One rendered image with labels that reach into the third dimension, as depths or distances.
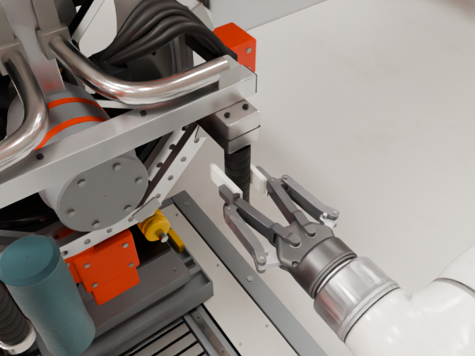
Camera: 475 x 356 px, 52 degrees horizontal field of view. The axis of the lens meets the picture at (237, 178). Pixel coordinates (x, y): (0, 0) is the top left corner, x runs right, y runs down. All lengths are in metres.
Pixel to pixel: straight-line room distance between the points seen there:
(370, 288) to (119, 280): 0.63
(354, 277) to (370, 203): 1.26
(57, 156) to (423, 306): 0.41
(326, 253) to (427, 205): 1.31
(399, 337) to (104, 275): 0.65
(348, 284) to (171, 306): 0.84
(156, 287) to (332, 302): 0.80
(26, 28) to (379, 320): 0.53
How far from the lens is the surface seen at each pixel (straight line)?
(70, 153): 0.54
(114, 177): 0.65
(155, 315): 1.33
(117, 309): 1.29
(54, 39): 0.66
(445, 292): 0.57
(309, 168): 1.88
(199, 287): 1.38
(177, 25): 0.60
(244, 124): 0.60
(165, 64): 0.93
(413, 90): 2.36
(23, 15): 0.67
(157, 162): 0.95
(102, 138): 0.55
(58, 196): 0.63
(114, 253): 0.99
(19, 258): 0.78
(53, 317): 0.84
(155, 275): 1.32
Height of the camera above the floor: 1.33
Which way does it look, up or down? 47 degrees down
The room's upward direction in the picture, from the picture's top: straight up
